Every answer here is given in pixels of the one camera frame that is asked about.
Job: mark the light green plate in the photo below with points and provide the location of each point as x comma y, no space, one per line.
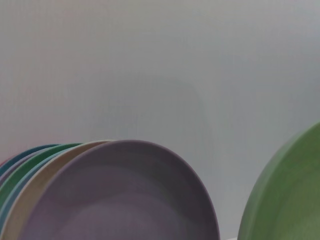
287,195

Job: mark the purple plate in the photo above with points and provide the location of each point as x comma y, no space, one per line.
125,195

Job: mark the beige plate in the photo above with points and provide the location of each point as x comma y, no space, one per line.
37,185

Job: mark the teal blue plate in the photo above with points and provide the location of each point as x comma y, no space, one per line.
25,152

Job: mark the dark green plate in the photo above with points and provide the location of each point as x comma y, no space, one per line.
22,170

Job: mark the grey lavender plate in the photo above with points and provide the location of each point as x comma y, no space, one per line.
6,172

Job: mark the red plate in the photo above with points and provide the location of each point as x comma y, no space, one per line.
2,162

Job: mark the light blue plate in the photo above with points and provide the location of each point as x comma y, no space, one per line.
11,201

